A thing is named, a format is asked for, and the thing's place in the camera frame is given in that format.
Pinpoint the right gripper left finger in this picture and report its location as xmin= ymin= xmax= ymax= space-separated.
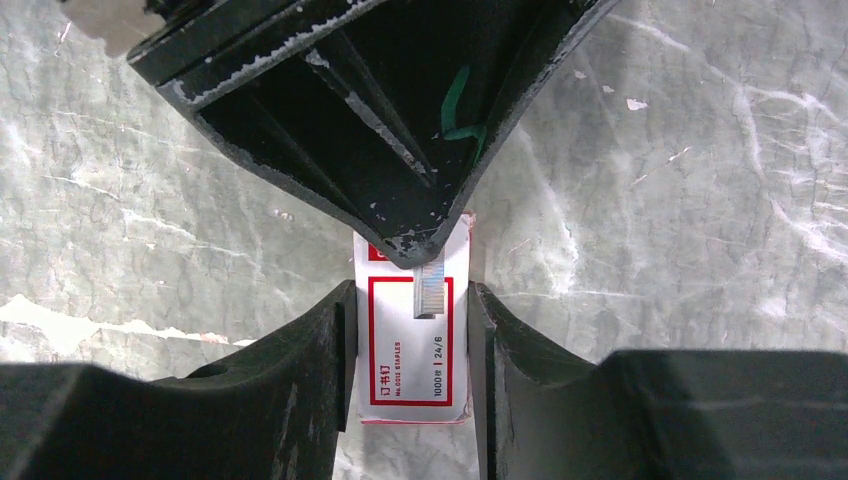
xmin=1 ymin=280 xmax=357 ymax=479

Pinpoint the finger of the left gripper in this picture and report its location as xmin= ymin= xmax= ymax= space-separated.
xmin=127 ymin=1 xmax=424 ymax=222
xmin=158 ymin=0 xmax=621 ymax=270

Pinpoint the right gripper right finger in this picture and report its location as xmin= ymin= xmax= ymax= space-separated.
xmin=468 ymin=283 xmax=847 ymax=479

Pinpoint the silver staple strip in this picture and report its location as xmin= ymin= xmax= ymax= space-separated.
xmin=413 ymin=259 xmax=445 ymax=319

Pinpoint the red white staple box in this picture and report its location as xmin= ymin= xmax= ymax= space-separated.
xmin=353 ymin=213 xmax=475 ymax=425

